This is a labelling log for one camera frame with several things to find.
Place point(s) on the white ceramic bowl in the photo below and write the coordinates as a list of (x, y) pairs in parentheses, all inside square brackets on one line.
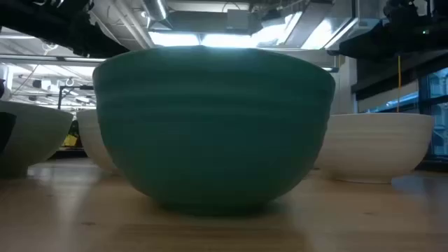
[(374, 147), (38, 136), (92, 140)]

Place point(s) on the large green ceramic bowl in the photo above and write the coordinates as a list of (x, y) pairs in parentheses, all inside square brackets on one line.
[(213, 140)]

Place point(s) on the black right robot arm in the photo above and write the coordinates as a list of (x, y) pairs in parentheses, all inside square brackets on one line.
[(423, 38)]

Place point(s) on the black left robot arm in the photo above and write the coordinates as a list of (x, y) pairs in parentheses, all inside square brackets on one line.
[(28, 14)]

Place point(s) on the bright ceiling light panel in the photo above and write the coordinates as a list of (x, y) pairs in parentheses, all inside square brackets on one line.
[(196, 39)]

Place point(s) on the yellow object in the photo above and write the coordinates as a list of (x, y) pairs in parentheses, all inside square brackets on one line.
[(70, 140)]

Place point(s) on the grey ceiling box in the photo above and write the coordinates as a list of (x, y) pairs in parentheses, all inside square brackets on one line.
[(238, 19)]

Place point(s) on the black window ledge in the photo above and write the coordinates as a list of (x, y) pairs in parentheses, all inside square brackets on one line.
[(434, 165)]

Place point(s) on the rectangular metal air duct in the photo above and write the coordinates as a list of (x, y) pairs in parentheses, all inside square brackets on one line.
[(315, 24)]

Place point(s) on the black metal stand frame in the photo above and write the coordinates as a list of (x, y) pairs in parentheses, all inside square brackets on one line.
[(66, 91)]

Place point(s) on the round silver air duct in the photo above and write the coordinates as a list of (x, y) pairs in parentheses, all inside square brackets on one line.
[(155, 8)]

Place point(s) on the dark window frame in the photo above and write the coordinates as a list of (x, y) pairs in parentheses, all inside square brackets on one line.
[(425, 115)]

